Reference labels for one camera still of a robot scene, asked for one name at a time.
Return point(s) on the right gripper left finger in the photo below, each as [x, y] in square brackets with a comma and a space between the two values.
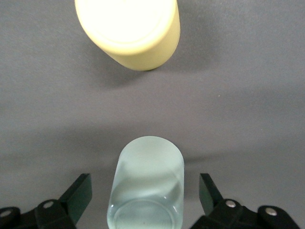
[47, 214]

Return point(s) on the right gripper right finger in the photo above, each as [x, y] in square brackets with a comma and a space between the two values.
[228, 217]

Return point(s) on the pale green plastic cup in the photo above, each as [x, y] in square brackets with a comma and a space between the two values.
[147, 179]

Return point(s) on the yellow plastic cup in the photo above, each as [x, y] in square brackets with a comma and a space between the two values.
[128, 31]

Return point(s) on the dark grey table cover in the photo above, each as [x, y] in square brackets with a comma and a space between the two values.
[238, 71]

